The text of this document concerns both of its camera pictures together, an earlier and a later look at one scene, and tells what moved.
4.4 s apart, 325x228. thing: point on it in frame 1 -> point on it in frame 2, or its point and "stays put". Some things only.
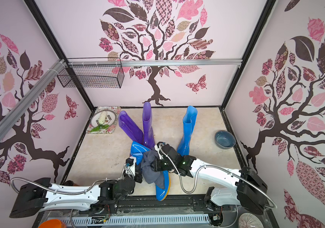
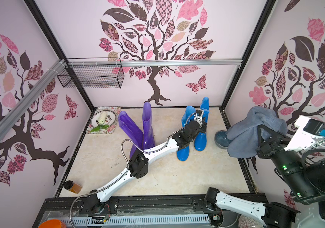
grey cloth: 150,175 -> 243,138
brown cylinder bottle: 70,183 stays put
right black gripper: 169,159 -> 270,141
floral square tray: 103,120 stays put
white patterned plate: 109,119 stays put
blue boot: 188,119 stays put
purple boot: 149,140 stays put
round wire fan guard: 250,220 stays put
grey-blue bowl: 224,139 stays put
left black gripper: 138,176 -> 203,128
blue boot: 137,148 -> 200,140
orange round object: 54,223 stays put
